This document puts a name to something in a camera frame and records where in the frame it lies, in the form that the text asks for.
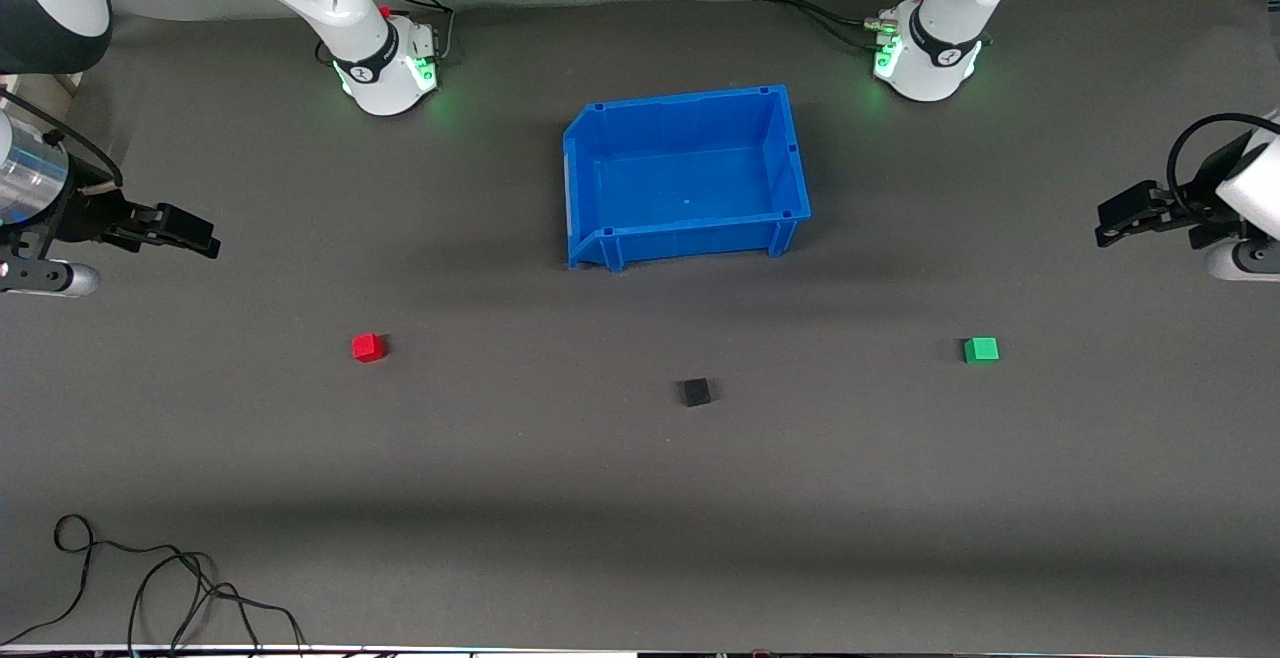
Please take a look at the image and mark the beige plastic box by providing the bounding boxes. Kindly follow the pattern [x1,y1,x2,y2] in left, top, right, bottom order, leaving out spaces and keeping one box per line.
[0,71,81,99]

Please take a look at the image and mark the blue plastic storage bin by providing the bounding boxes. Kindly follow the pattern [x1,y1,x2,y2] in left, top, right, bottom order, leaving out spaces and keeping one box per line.
[562,85,812,272]

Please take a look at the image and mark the dark grey table mat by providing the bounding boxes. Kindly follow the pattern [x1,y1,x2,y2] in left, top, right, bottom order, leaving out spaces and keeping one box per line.
[0,0,1280,655]

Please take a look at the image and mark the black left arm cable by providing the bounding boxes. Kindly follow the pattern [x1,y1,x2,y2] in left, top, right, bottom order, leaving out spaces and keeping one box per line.
[1166,112,1280,231]

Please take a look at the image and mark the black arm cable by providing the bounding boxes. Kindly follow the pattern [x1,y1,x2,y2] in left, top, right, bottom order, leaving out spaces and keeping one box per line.
[0,88,126,194]
[1166,112,1280,231]

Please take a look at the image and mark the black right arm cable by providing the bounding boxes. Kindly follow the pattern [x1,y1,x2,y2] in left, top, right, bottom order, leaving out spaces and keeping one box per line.
[0,88,126,194]

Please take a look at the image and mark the black right arm base cables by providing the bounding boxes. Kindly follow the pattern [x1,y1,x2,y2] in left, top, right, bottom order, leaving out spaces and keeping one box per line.
[315,0,457,67]

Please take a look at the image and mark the black arm base cables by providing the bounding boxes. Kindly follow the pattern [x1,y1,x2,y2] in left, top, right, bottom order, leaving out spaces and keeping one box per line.
[753,0,937,51]
[315,0,457,67]

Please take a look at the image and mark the thin black loose cable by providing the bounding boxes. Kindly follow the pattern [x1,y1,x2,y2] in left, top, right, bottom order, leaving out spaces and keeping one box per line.
[0,514,307,657]

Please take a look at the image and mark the black left arm base cables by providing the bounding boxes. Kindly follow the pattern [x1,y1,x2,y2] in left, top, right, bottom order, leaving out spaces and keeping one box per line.
[753,0,937,51]

